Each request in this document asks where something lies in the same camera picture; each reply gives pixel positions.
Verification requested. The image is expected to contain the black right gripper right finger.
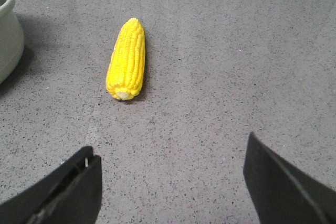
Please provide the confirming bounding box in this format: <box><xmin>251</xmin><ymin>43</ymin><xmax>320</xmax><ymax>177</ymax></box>
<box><xmin>243</xmin><ymin>133</ymin><xmax>335</xmax><ymax>223</ymax></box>

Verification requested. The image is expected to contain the pale green electric cooking pot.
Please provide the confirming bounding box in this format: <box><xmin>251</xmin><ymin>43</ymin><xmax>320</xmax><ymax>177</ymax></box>
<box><xmin>1</xmin><ymin>0</ymin><xmax>25</xmax><ymax>82</ymax></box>

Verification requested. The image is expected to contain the yellow toy corn cob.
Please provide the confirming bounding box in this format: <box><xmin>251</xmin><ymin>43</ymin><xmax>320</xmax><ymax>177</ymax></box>
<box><xmin>106</xmin><ymin>18</ymin><xmax>145</xmax><ymax>101</ymax></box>

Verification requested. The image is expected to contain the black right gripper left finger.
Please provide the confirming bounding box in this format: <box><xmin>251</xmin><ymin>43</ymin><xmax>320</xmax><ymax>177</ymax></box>
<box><xmin>1</xmin><ymin>146</ymin><xmax>102</xmax><ymax>223</ymax></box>

